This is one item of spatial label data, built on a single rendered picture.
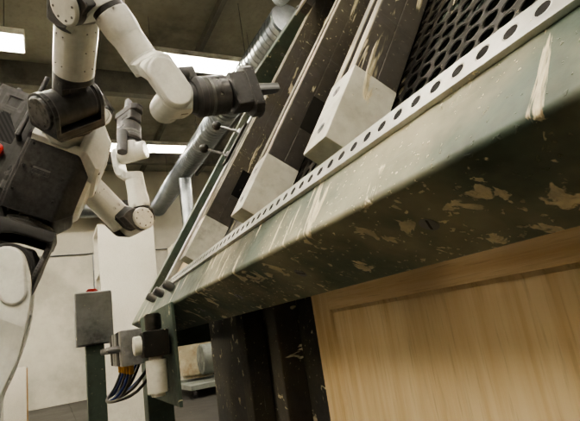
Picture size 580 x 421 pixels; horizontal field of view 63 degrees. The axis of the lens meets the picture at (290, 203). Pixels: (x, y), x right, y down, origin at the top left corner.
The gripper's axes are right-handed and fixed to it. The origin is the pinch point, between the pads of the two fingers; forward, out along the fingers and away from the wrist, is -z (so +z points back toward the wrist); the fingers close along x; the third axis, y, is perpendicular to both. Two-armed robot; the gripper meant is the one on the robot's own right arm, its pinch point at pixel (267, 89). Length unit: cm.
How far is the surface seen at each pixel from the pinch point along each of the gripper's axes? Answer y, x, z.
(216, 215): 28.8, -20.7, 10.8
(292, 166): -14.6, -23.4, 9.5
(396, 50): -45.0, -18.3, 5.5
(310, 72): -14.6, -4.6, -2.4
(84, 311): 90, -30, 44
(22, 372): 551, -41, 93
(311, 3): 29, 44, -47
